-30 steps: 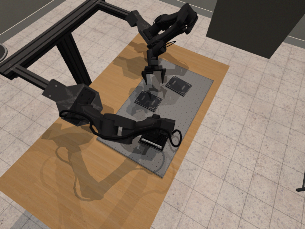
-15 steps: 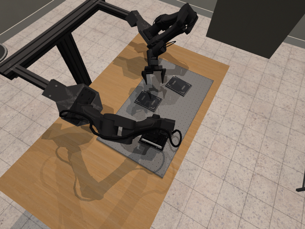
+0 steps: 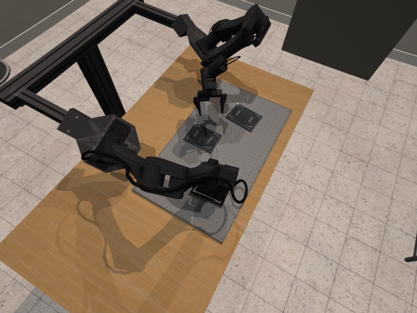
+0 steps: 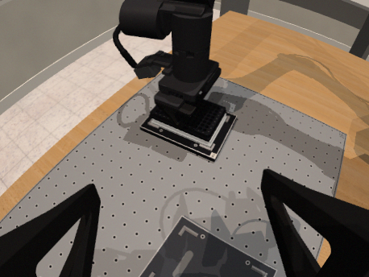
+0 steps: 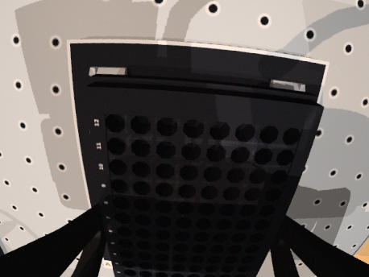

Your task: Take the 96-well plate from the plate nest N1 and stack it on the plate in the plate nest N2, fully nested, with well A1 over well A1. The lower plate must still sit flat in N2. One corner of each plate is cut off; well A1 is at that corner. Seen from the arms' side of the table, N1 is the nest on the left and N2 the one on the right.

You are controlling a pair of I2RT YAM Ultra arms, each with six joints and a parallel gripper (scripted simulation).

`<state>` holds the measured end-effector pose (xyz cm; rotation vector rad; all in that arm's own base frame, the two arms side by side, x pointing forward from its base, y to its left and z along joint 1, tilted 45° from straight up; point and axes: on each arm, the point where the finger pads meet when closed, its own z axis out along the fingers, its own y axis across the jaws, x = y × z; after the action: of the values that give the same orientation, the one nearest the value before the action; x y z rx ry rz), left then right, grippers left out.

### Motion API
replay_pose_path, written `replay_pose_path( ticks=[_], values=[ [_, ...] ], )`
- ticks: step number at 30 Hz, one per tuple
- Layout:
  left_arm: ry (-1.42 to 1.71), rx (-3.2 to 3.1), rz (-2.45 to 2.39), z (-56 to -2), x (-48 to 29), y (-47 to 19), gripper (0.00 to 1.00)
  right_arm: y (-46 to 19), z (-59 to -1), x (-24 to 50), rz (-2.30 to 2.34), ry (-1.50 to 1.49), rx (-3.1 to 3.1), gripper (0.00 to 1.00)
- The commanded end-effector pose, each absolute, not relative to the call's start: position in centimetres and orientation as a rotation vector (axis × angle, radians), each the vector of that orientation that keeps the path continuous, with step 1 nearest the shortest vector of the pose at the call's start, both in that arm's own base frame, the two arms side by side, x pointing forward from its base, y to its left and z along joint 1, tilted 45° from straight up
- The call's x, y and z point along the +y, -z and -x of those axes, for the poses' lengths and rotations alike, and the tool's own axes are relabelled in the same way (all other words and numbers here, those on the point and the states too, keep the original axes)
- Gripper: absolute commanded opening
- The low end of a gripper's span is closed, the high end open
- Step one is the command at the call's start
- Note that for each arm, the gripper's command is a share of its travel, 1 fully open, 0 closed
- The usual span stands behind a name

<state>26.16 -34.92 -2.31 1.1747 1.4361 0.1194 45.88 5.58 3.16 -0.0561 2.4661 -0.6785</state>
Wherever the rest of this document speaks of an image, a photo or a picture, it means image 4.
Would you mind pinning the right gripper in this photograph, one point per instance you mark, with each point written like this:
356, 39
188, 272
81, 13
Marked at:
190, 74

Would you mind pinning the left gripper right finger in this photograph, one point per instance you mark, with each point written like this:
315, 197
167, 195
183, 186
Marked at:
345, 226

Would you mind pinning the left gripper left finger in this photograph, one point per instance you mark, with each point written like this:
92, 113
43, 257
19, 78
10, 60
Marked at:
22, 248

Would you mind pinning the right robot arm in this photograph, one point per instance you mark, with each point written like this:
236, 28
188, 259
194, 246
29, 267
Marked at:
189, 22

